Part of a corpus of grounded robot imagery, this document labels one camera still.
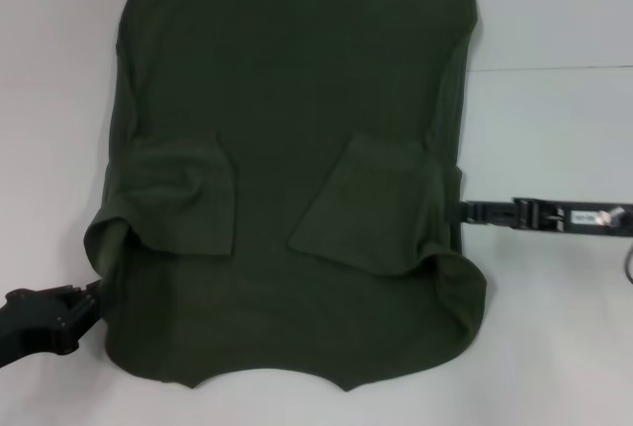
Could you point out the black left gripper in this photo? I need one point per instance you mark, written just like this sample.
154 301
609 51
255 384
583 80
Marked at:
29 317

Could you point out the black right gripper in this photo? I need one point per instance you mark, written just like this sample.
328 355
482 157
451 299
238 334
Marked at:
564 221

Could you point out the dark green shirt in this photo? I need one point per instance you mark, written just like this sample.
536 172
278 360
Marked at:
297 75

